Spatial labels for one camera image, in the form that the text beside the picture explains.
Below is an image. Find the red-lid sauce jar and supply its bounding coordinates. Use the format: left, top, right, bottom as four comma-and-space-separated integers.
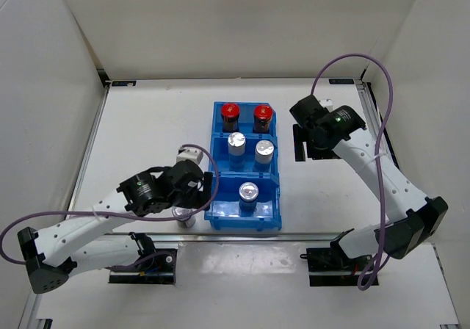
253, 104, 274, 134
220, 103, 240, 132

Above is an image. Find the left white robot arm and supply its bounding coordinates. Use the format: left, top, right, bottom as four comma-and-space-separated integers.
17, 160, 213, 294

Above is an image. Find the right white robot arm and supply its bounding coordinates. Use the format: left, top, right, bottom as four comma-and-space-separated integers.
290, 96, 448, 270

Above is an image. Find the middle blue storage bin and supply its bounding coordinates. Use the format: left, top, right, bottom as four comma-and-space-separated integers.
210, 133, 279, 177

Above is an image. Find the blue storage bin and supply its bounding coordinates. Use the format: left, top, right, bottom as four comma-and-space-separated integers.
210, 133, 279, 177
211, 101, 277, 140
204, 172, 282, 231

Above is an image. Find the far blue storage bin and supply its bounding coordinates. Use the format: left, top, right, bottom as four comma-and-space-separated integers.
211, 101, 277, 140

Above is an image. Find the near blue storage bin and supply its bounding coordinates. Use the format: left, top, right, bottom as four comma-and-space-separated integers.
204, 172, 282, 231

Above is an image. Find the right blue corner label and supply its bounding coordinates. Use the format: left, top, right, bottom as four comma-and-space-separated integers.
328, 79, 355, 85

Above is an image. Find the blue corner label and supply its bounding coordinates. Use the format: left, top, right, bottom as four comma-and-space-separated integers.
111, 81, 137, 87
328, 79, 355, 85

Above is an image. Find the left blue corner label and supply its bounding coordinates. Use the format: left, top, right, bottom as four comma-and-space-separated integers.
111, 81, 137, 87

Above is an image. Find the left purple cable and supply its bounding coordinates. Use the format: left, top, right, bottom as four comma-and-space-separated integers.
0, 144, 220, 271

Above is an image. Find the purple cable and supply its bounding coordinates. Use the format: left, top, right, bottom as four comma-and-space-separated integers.
311, 53, 394, 291
0, 144, 220, 271

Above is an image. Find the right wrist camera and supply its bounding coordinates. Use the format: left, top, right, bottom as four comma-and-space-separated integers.
289, 95, 330, 129

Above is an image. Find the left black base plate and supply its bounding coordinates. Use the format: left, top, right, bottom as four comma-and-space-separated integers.
108, 248, 178, 285

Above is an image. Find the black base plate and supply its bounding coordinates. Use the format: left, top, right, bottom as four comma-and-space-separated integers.
300, 247, 372, 287
108, 248, 178, 285

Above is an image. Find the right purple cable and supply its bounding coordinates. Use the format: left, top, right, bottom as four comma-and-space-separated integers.
311, 53, 394, 291

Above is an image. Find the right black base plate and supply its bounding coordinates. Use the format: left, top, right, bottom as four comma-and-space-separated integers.
300, 247, 372, 287

